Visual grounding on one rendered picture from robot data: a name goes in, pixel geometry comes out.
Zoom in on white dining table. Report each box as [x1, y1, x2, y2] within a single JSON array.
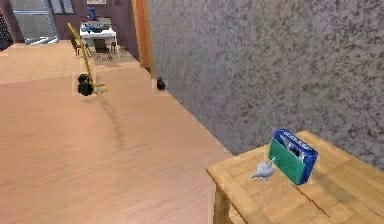
[[79, 27, 121, 60]]

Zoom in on blue coffee maker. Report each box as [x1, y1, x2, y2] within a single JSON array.
[[87, 6, 99, 22]]

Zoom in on small grey teapot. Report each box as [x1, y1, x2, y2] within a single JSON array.
[[249, 157, 277, 181]]

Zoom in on yellow stick vacuum cleaner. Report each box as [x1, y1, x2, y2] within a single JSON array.
[[67, 22, 109, 97]]

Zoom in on blue and green box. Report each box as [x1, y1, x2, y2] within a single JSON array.
[[267, 128, 319, 187]]

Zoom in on dark wooden chair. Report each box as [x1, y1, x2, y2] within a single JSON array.
[[92, 38, 113, 62], [69, 34, 93, 58]]

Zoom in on light wooden table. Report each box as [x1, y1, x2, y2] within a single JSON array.
[[205, 129, 384, 224]]

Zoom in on window with white blinds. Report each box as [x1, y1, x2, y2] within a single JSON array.
[[49, 0, 76, 15]]

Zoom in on grey glass room door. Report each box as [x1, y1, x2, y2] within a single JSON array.
[[8, 0, 60, 46]]

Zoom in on black dotted panel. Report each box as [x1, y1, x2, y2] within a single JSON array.
[[0, 8, 15, 53]]

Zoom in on orange wooden door frame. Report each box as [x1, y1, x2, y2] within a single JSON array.
[[131, 0, 156, 80]]

